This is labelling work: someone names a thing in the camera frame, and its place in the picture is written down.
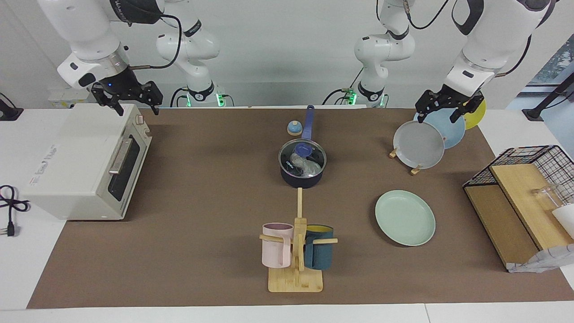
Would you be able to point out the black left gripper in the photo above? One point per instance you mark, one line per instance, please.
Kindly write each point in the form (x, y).
(444, 96)

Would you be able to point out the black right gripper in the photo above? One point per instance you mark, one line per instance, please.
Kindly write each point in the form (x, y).
(121, 85)

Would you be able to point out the glass pot lid blue knob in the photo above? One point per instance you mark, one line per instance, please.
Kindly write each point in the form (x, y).
(303, 148)

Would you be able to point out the clear plastic bag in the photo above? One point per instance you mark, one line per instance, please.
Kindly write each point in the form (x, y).
(301, 164)

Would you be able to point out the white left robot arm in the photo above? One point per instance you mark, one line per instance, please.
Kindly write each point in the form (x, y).
(484, 40)

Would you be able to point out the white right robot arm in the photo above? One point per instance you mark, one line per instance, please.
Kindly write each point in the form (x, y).
(85, 31)

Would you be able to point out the light blue plate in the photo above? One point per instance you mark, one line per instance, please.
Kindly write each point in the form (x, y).
(450, 130)

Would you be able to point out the yellow plate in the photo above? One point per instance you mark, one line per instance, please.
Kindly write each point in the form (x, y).
(476, 117)

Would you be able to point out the grey plate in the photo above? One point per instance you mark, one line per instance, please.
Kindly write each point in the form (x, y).
(419, 144)

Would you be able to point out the wooden plate rack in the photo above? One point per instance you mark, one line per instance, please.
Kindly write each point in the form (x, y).
(415, 170)

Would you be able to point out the light green plate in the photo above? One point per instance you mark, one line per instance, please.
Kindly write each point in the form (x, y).
(405, 218)

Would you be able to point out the dark blue pot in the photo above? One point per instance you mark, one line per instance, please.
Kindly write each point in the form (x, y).
(300, 181)

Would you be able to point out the white toaster oven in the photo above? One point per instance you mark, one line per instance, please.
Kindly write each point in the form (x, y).
(76, 161)

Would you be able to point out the black stand foot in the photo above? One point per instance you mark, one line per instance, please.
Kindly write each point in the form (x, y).
(545, 101)

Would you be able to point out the clear glass cup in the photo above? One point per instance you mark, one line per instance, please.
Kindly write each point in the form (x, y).
(546, 196)

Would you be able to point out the brown table mat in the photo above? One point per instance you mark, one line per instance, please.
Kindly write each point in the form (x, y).
(202, 251)

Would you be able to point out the white cup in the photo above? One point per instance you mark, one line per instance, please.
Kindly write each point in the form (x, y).
(566, 217)

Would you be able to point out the white patterned cloth bag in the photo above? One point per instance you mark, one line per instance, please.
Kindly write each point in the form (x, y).
(545, 261)

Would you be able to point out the teal mug yellow inside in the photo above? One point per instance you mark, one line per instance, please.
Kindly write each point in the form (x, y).
(320, 253)

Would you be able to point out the pink mug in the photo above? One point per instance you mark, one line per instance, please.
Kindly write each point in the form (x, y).
(276, 251)

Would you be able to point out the wooden mug rack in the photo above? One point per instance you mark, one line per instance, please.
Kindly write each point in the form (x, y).
(296, 280)

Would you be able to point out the black clamp mount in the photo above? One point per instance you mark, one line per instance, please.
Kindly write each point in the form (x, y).
(9, 112)

